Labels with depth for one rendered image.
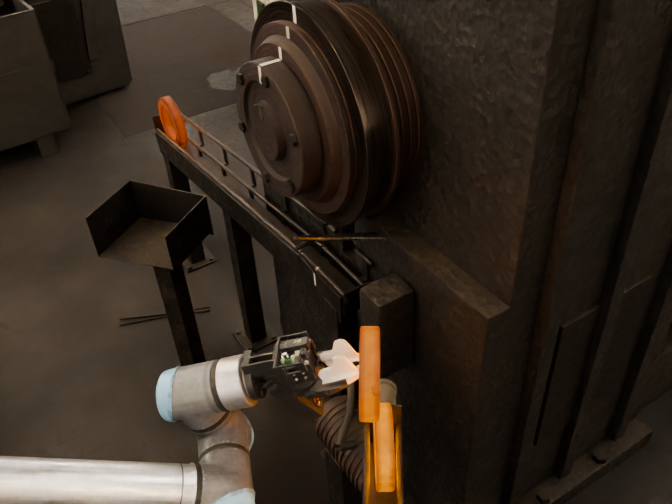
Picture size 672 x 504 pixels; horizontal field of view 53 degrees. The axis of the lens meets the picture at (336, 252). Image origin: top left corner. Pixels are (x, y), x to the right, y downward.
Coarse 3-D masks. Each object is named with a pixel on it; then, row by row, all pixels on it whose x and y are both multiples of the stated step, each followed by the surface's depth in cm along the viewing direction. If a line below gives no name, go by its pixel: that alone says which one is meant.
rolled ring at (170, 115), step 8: (168, 96) 239; (160, 104) 242; (168, 104) 235; (176, 104) 236; (160, 112) 247; (168, 112) 237; (176, 112) 235; (168, 120) 249; (176, 120) 235; (168, 128) 249; (176, 128) 236; (184, 128) 237; (168, 136) 250; (176, 136) 240; (184, 136) 239; (184, 144) 243
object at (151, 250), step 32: (128, 192) 199; (160, 192) 197; (96, 224) 189; (128, 224) 202; (160, 224) 202; (192, 224) 187; (128, 256) 191; (160, 256) 189; (160, 288) 203; (192, 320) 214; (192, 352) 218
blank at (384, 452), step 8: (384, 408) 122; (384, 416) 120; (392, 416) 120; (376, 424) 119; (384, 424) 119; (392, 424) 119; (376, 432) 118; (384, 432) 118; (392, 432) 118; (376, 440) 117; (384, 440) 117; (392, 440) 117; (376, 448) 117; (384, 448) 117; (392, 448) 117; (376, 456) 117; (384, 456) 117; (392, 456) 117; (376, 464) 117; (384, 464) 117; (392, 464) 117; (376, 472) 117; (384, 472) 117; (392, 472) 117; (376, 480) 118; (384, 480) 118; (392, 480) 118; (376, 488) 120; (384, 488) 119; (392, 488) 119
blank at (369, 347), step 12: (360, 336) 108; (372, 336) 108; (360, 348) 106; (372, 348) 106; (360, 360) 105; (372, 360) 105; (360, 372) 105; (372, 372) 105; (360, 384) 105; (372, 384) 104; (360, 396) 105; (372, 396) 105; (360, 408) 106; (372, 408) 106; (360, 420) 109; (372, 420) 108
